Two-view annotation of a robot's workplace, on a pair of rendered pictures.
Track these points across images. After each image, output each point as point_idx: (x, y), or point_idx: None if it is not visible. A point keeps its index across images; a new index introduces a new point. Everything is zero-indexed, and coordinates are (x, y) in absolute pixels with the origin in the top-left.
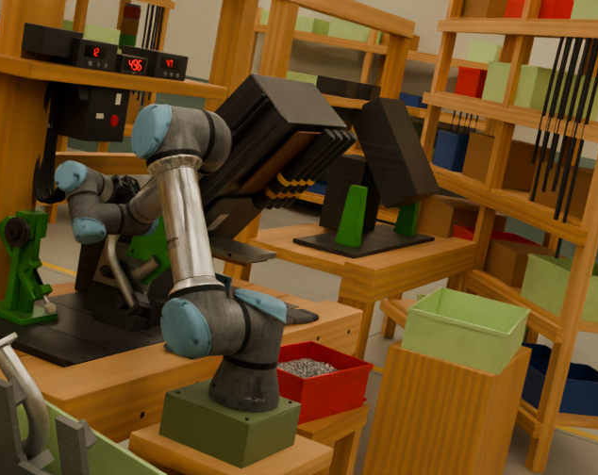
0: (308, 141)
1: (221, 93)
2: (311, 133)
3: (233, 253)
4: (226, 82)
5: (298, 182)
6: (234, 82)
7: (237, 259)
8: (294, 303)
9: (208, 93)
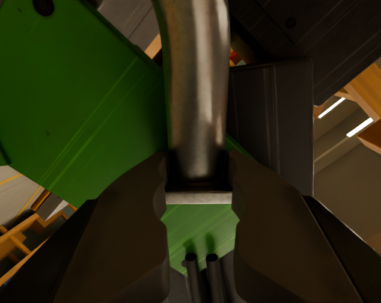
0: None
1: (366, 143)
2: None
3: (60, 202)
4: (375, 104)
5: None
6: (368, 108)
7: (46, 201)
8: (148, 52)
9: (380, 150)
